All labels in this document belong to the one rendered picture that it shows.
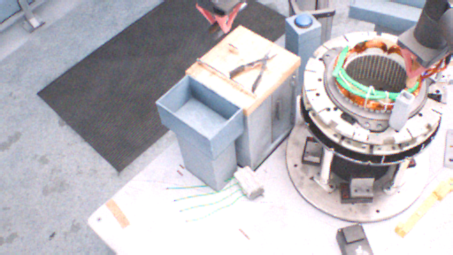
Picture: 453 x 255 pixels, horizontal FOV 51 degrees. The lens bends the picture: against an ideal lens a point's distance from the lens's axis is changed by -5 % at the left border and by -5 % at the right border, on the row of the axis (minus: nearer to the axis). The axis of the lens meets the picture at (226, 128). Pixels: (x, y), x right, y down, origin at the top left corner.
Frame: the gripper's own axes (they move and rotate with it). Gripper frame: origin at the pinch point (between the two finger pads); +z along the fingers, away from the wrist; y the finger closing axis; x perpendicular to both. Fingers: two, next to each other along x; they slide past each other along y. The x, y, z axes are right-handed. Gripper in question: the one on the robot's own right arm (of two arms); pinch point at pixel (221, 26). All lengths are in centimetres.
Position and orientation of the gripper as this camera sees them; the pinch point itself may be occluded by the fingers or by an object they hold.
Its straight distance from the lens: 110.4
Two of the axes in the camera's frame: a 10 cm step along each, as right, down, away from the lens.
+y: 7.6, 5.0, -4.2
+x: 6.5, -6.4, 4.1
